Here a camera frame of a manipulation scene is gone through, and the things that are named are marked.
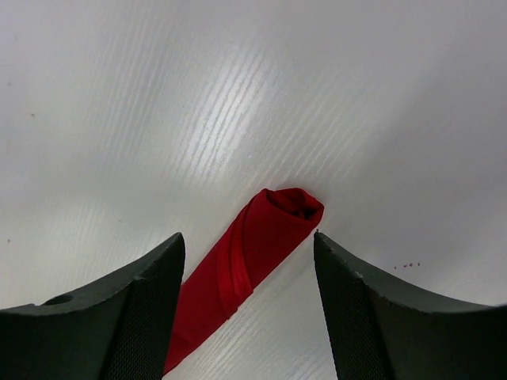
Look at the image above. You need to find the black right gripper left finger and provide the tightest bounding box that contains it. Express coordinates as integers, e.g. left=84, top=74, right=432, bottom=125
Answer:
left=1, top=233, right=185, bottom=379

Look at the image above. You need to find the red cloth napkin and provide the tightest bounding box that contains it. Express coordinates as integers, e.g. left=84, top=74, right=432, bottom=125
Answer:
left=163, top=188, right=324, bottom=373

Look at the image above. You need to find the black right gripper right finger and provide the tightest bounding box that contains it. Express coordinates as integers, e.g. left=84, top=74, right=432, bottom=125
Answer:
left=314, top=232, right=506, bottom=379

